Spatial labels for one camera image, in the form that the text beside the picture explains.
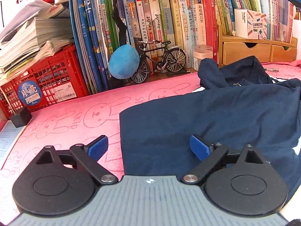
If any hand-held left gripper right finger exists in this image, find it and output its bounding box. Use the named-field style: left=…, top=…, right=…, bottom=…
left=181, top=135, right=264, bottom=185

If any red plastic crate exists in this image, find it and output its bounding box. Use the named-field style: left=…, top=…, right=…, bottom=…
left=0, top=44, right=90, bottom=123

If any clear plastic jar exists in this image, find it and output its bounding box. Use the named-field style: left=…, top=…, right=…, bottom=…
left=193, top=45, right=214, bottom=69

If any row of colourful paperback books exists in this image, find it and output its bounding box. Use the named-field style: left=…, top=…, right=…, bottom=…
left=99, top=0, right=219, bottom=76

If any navy and white jacket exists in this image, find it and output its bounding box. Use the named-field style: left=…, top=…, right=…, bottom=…
left=119, top=56, right=301, bottom=217

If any black model bicycle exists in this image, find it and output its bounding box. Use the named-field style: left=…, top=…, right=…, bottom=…
left=130, top=40, right=187, bottom=84

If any row of pink red books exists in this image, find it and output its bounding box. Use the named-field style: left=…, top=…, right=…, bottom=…
left=259, top=0, right=297, bottom=42

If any white printed cardboard box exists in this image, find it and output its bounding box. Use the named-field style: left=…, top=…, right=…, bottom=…
left=234, top=9, right=269, bottom=40

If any wooden desk organiser with drawers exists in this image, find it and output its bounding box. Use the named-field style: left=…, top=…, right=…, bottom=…
left=218, top=25, right=299, bottom=66

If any blue plush ball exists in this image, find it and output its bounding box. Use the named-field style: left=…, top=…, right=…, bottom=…
left=108, top=44, right=140, bottom=80

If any row of tall blue books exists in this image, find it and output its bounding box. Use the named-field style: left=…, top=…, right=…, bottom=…
left=68, top=0, right=111, bottom=95

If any stack of paper booklets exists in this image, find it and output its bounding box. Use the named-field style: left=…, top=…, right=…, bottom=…
left=0, top=0, right=76, bottom=80

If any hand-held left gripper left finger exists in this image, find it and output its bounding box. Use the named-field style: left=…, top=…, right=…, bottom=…
left=35, top=135, right=119, bottom=185

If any pink rabbit print mat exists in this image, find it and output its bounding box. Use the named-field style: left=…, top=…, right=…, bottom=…
left=0, top=61, right=301, bottom=219

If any black strap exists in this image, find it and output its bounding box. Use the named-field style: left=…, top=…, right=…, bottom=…
left=111, top=0, right=129, bottom=46

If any row of green spine books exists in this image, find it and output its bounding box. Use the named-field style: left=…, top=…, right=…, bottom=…
left=210, top=0, right=262, bottom=36

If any small black box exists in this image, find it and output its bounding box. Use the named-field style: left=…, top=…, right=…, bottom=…
left=10, top=106, right=33, bottom=128

